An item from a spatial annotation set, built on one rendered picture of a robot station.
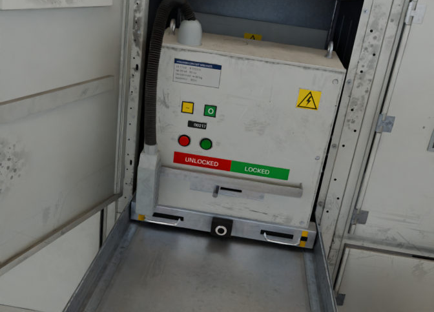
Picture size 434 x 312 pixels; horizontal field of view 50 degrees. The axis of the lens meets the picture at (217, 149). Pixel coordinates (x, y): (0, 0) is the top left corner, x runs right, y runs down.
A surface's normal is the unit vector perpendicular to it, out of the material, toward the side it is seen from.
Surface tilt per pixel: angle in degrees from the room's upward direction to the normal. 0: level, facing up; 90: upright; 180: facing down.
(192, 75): 94
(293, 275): 0
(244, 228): 94
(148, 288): 0
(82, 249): 90
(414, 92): 90
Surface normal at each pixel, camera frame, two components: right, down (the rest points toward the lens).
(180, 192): -0.11, 0.41
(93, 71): 0.91, 0.26
